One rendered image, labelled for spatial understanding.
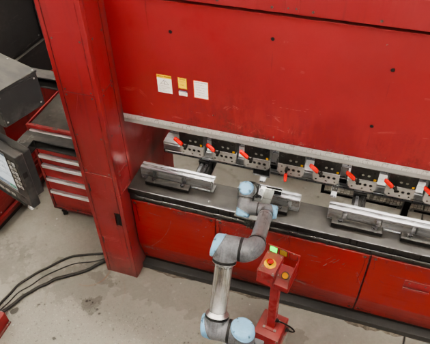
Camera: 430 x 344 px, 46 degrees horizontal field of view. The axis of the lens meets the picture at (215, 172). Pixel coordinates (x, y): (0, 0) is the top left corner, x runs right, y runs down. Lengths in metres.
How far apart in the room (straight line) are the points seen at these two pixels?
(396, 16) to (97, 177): 1.95
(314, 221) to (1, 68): 1.91
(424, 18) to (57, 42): 1.71
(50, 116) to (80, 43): 1.34
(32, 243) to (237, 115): 2.27
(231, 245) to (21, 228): 2.51
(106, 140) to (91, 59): 0.53
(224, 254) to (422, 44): 1.27
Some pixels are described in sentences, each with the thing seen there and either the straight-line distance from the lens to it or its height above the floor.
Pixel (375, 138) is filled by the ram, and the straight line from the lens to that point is 2.70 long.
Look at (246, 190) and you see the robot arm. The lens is 2.70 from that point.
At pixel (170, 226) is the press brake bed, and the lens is 3.46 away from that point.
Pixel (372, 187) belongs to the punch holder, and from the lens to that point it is 2.92.
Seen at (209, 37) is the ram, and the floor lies 1.98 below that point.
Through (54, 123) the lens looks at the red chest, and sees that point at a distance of 3.82.
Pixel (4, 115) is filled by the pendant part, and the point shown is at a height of 1.82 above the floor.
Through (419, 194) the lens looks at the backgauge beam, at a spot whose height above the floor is 0.97.
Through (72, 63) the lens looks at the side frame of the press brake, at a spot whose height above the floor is 1.84.
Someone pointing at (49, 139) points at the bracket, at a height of 1.21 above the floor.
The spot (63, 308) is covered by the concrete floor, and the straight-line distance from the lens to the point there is 3.94.
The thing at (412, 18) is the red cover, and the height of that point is 2.21.
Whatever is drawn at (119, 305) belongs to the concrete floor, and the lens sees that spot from 3.85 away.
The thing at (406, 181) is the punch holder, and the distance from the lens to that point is 2.88.
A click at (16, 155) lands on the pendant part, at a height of 1.60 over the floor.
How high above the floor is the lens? 3.21
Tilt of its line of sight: 44 degrees down
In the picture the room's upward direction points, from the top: 1 degrees counter-clockwise
